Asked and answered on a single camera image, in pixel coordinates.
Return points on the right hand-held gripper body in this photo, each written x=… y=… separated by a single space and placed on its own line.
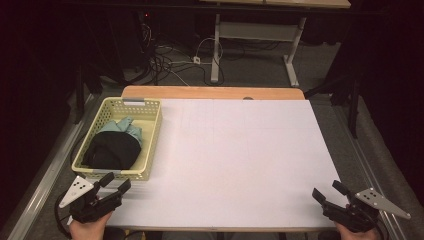
x=360 y=216

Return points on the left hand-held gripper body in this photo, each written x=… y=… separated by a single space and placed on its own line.
x=86 y=210

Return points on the black and green shirt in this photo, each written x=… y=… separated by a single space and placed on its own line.
x=111 y=150

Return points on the yellow perforated plastic basket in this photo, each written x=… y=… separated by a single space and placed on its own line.
x=100 y=123

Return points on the person's right hand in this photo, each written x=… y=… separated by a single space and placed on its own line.
x=360 y=236

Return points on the person's left hand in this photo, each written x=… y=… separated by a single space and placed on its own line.
x=88 y=231

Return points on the black stand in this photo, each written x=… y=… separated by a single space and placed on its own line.
x=79 y=100
x=353 y=110

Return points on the white table sheet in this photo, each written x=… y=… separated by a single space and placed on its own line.
x=233 y=160

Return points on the dark round table grommet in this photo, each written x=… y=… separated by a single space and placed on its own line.
x=247 y=98

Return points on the wooden table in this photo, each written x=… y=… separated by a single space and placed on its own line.
x=213 y=92

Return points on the white plug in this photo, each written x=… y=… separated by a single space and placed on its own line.
x=196 y=60

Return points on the white-framed desk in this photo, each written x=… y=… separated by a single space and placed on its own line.
x=256 y=31

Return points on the metal floor rail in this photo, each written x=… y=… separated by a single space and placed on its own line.
x=43 y=186
x=365 y=166

